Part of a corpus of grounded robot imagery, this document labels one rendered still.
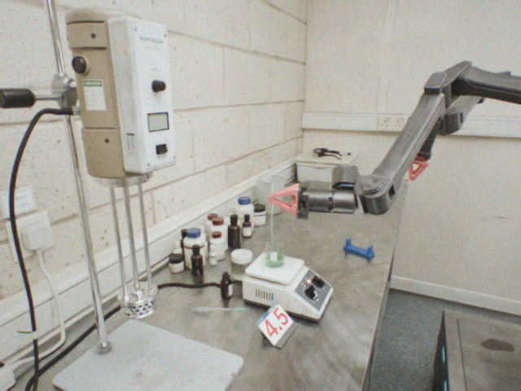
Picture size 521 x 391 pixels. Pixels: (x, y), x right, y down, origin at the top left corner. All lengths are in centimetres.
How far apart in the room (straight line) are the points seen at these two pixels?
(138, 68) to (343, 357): 64
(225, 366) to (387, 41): 193
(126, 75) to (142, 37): 5
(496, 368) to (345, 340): 80
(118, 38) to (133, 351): 58
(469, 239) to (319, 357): 175
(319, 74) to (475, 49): 83
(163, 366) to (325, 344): 33
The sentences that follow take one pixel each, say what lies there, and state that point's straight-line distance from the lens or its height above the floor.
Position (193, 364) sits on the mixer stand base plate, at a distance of 75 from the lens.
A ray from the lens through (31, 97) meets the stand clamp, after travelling 61.
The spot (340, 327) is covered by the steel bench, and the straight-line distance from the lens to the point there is 86.
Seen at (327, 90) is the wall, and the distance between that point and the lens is 230.
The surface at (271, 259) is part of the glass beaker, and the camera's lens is 87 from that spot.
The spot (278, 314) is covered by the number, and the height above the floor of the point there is 78.
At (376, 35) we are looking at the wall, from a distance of 227.
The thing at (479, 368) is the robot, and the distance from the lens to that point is 150.
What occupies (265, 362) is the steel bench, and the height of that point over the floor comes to 75.
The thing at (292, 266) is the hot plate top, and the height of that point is 84.
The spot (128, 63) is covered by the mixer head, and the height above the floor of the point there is 130.
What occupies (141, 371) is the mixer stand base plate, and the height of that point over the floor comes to 76.
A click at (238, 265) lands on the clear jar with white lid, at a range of 96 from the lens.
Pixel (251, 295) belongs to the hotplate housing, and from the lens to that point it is 89.
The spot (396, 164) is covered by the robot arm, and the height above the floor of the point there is 110.
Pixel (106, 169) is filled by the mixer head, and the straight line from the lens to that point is 54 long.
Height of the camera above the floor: 126
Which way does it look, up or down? 17 degrees down
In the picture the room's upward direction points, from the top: straight up
